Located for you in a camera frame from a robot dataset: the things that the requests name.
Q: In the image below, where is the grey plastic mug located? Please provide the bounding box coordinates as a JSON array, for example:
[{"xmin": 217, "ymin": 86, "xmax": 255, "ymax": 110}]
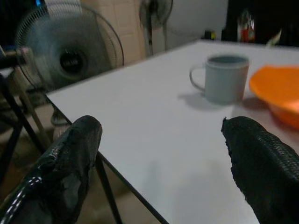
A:
[{"xmin": 189, "ymin": 54, "xmax": 249, "ymax": 105}]

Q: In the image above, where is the black and white braided cable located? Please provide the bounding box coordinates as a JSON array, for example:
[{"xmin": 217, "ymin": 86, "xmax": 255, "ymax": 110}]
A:
[{"xmin": 0, "ymin": 176, "xmax": 44, "ymax": 224}]

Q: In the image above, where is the red and clear bottle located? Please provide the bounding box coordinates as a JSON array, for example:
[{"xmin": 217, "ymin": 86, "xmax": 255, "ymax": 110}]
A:
[{"xmin": 237, "ymin": 9, "xmax": 256, "ymax": 43}]

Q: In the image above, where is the grey standing fan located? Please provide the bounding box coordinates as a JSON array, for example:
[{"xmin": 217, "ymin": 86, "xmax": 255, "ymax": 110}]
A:
[{"xmin": 139, "ymin": 0, "xmax": 174, "ymax": 56}]

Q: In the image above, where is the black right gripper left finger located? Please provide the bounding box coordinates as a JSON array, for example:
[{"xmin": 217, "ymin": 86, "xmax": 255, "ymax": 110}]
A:
[{"xmin": 0, "ymin": 115, "xmax": 103, "ymax": 224}]

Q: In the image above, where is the orange plastic bowl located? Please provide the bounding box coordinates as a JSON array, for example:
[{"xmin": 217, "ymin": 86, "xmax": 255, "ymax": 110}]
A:
[{"xmin": 249, "ymin": 64, "xmax": 299, "ymax": 130}]

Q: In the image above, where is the black metal frame chair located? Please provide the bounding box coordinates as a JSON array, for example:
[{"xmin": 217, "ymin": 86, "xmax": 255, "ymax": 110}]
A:
[{"xmin": 0, "ymin": 46, "xmax": 52, "ymax": 185}]

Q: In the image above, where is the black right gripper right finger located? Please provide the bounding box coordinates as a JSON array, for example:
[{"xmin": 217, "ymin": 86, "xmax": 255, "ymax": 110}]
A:
[{"xmin": 221, "ymin": 116, "xmax": 299, "ymax": 224}]

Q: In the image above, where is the large white standing fan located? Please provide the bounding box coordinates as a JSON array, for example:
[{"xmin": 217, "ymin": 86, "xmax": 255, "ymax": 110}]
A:
[{"xmin": 14, "ymin": 4, "xmax": 125, "ymax": 94}]

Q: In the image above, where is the white table with black legs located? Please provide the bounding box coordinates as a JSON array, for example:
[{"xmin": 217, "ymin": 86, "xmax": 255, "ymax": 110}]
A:
[{"xmin": 46, "ymin": 39, "xmax": 299, "ymax": 224}]

